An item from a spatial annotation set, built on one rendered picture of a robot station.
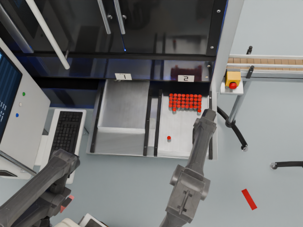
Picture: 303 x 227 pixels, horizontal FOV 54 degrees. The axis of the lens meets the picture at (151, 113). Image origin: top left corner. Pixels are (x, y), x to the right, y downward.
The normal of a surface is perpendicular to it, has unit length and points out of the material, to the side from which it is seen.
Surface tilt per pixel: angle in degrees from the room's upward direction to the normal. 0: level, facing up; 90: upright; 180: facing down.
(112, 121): 0
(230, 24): 90
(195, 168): 39
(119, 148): 0
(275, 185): 0
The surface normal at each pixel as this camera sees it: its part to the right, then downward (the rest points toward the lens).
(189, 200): 0.18, -0.55
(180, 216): -0.30, 0.45
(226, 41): -0.08, 0.90
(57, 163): 0.34, -0.81
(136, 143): -0.07, -0.44
